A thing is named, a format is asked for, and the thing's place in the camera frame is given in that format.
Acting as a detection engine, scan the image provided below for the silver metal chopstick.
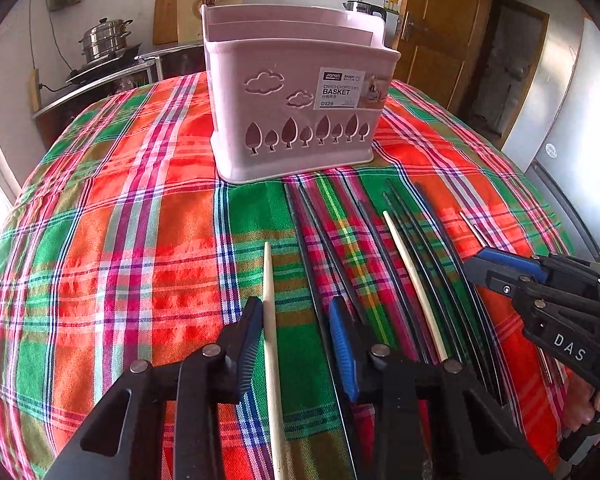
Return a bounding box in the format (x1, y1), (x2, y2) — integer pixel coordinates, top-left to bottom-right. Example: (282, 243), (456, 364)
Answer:
(458, 211), (490, 247)

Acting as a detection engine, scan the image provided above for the person's right hand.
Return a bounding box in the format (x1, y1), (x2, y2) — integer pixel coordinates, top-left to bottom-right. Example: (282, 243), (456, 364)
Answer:
(562, 373), (600, 431)

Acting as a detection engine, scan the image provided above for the stainless steel steamer pot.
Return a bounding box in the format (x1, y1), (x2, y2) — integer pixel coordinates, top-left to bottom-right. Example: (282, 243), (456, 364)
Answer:
(80, 18), (133, 63)

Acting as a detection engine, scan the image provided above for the white electric kettle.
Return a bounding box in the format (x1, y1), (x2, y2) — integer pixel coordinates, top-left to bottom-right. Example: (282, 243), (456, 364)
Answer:
(342, 0), (387, 22)

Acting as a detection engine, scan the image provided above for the wooden cutting board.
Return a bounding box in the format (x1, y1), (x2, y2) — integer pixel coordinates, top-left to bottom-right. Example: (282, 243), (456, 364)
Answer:
(152, 0), (178, 46)

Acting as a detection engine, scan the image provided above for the white refrigerator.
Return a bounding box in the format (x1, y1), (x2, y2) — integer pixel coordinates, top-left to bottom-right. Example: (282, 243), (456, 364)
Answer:
(526, 18), (600, 260)

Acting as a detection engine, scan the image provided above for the tan paper shopping bag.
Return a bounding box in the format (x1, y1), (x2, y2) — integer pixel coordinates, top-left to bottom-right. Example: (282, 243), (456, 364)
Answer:
(176, 0), (244, 44)

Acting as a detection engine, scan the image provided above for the steel kitchen shelf table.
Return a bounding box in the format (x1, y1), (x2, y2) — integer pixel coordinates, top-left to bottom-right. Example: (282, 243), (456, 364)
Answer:
(135, 41), (206, 81)

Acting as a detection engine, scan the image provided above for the pink plastic utensil basket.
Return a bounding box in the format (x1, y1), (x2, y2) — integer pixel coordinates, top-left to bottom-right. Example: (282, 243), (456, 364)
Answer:
(200, 4), (400, 184)

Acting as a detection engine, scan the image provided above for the small side shelf unit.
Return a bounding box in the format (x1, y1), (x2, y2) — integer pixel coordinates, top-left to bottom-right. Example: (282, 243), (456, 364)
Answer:
(32, 60), (156, 150)

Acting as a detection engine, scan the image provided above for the black induction cooker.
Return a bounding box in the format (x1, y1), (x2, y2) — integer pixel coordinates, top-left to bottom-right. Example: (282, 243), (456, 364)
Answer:
(66, 44), (140, 86)

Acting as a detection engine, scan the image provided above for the red green plaid tablecloth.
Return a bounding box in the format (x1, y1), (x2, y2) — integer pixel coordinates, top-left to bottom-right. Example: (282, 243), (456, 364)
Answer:
(0, 76), (573, 479)

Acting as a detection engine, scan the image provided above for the brown wooden door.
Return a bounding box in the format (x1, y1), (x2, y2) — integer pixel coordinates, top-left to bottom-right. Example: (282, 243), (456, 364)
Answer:
(393, 0), (492, 113)

